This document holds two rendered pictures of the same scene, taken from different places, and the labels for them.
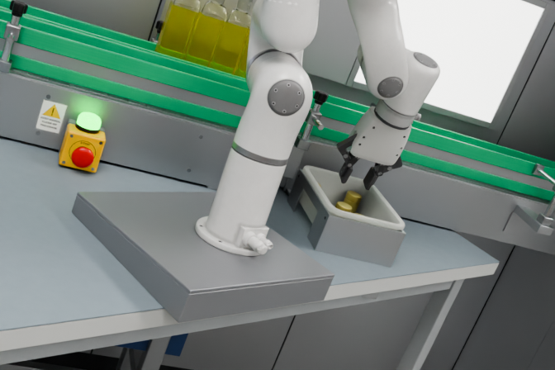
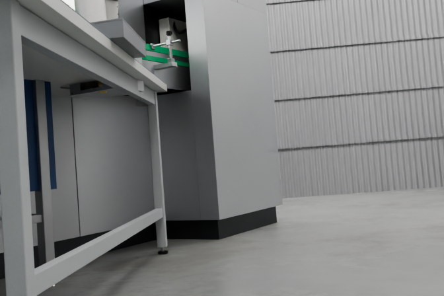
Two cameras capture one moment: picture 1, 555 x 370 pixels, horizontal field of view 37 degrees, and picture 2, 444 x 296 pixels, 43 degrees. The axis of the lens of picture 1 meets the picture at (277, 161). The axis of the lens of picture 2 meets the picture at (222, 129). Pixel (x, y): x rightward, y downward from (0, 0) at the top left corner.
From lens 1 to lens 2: 1.31 m
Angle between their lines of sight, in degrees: 42
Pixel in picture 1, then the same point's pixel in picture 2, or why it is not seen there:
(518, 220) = (157, 73)
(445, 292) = (154, 107)
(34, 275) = not seen: hidden behind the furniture
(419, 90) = not seen: outside the picture
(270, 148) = not seen: outside the picture
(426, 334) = (156, 133)
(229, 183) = (86, 4)
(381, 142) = (109, 11)
